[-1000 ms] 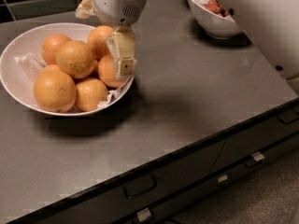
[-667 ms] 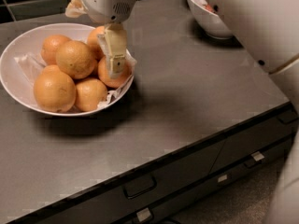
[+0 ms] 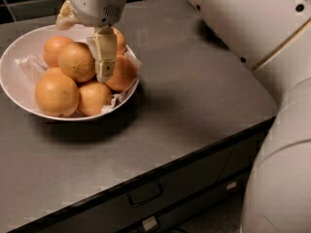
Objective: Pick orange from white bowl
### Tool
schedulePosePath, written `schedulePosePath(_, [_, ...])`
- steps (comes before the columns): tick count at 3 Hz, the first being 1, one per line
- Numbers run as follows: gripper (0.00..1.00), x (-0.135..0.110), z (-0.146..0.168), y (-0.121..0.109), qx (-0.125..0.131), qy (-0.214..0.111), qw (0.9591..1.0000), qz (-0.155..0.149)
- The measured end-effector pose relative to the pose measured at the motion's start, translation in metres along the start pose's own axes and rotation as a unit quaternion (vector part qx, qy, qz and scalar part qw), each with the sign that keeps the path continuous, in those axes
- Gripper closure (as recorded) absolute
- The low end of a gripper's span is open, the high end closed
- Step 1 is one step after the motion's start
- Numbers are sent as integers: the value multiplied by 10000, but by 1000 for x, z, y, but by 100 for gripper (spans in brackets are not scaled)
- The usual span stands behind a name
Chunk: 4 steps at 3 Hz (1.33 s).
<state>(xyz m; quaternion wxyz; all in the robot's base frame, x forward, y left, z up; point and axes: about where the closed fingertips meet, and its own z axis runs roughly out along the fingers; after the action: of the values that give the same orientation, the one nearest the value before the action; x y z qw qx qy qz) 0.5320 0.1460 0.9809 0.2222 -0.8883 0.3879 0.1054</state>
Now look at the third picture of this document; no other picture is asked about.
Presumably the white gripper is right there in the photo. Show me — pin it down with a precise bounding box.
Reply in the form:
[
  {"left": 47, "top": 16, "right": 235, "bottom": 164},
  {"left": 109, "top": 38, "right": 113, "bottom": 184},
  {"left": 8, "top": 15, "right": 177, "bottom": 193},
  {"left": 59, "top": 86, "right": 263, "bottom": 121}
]
[{"left": 55, "top": 0, "right": 126, "bottom": 83}]

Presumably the orange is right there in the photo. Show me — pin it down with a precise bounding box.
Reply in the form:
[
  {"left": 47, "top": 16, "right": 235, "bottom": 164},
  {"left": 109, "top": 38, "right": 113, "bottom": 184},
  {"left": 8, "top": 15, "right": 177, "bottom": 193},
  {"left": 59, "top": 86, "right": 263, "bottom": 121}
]
[
  {"left": 106, "top": 55, "right": 137, "bottom": 92},
  {"left": 78, "top": 81, "right": 112, "bottom": 117},
  {"left": 34, "top": 67, "right": 80, "bottom": 117},
  {"left": 113, "top": 28, "right": 126, "bottom": 55},
  {"left": 42, "top": 36, "right": 73, "bottom": 67},
  {"left": 58, "top": 42, "right": 95, "bottom": 83}
]

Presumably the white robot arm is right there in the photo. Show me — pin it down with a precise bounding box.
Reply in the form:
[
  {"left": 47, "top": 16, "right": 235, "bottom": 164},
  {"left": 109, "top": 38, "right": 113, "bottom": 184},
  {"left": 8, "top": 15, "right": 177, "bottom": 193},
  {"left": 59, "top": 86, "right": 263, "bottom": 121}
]
[{"left": 189, "top": 0, "right": 311, "bottom": 233}]

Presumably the white paper liner in bowl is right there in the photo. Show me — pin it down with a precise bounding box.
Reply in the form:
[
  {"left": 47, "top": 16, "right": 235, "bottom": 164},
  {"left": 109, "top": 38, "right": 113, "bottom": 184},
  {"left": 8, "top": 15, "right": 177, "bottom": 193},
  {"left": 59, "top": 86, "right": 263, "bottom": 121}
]
[{"left": 12, "top": 47, "right": 142, "bottom": 121}]

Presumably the large white bowl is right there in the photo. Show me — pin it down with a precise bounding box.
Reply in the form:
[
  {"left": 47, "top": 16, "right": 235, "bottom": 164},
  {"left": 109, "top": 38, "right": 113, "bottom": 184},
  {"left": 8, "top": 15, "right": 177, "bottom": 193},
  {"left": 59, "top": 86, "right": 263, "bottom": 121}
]
[{"left": 0, "top": 25, "right": 139, "bottom": 121}]

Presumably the upper dark drawer front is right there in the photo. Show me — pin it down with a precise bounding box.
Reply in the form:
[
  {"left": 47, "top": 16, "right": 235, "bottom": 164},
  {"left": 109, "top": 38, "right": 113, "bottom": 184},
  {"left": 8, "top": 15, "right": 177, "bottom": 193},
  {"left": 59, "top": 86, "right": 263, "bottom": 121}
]
[{"left": 8, "top": 118, "right": 274, "bottom": 233}]

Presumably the dark drawer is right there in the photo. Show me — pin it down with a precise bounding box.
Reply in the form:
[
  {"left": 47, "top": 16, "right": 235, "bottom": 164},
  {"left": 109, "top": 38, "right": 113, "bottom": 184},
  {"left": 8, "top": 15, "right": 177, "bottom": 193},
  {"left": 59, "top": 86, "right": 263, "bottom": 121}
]
[
  {"left": 118, "top": 170, "right": 249, "bottom": 233},
  {"left": 8, "top": 118, "right": 274, "bottom": 233}
]

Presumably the lower dark drawer front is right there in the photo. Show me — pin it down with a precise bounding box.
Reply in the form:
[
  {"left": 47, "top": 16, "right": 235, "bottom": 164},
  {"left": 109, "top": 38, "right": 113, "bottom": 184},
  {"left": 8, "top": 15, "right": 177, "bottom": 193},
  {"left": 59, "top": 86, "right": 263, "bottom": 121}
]
[{"left": 118, "top": 170, "right": 249, "bottom": 233}]

